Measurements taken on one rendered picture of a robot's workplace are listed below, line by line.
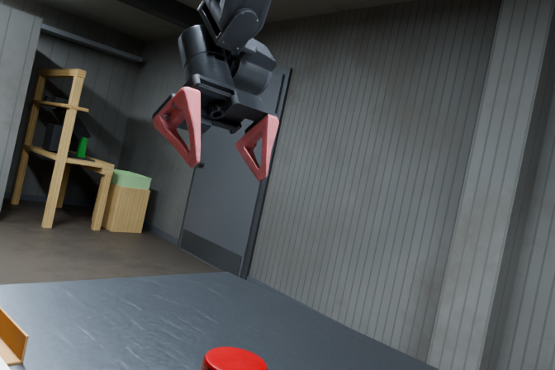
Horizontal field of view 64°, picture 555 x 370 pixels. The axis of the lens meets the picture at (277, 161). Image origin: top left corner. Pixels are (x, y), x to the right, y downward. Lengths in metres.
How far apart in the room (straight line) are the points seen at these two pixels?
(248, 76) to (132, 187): 5.27
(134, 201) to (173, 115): 5.38
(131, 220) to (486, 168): 4.29
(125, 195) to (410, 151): 3.60
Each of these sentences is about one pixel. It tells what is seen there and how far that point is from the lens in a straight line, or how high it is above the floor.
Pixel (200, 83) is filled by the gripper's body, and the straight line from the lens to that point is 0.50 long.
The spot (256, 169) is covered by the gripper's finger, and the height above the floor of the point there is 1.18.
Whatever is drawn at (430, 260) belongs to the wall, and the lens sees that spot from 3.33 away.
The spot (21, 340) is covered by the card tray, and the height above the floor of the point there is 0.86.
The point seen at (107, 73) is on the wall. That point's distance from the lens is 7.36.
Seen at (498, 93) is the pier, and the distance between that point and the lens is 3.01.
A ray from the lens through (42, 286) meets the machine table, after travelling 1.11.
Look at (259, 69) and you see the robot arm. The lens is 0.62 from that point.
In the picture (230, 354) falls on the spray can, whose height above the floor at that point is 1.08.
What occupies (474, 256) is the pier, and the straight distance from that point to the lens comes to 2.92.
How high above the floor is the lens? 1.18
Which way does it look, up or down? 1 degrees up
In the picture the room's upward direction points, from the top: 12 degrees clockwise
